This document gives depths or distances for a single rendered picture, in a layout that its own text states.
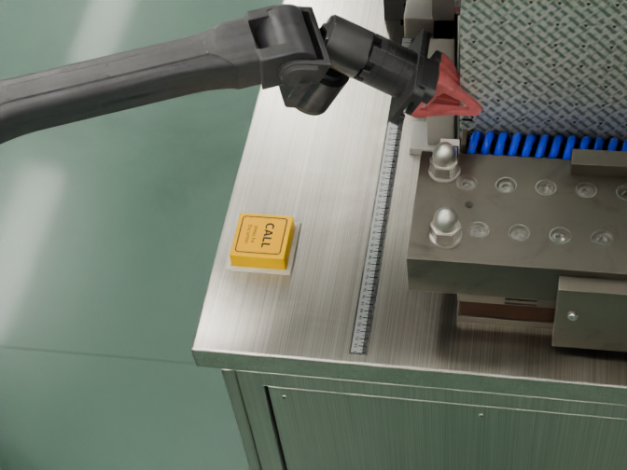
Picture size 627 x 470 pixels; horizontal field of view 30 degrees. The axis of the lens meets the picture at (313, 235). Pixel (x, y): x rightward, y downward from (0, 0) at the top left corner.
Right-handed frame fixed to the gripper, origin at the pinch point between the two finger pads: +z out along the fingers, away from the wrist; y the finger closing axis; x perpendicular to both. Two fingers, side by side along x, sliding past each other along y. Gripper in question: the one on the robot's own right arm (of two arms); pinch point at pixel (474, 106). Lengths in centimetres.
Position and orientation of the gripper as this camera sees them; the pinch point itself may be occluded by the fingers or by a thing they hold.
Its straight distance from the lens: 138.2
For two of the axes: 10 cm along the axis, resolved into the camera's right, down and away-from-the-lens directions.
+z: 9.0, 3.7, 2.4
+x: 4.1, -5.0, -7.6
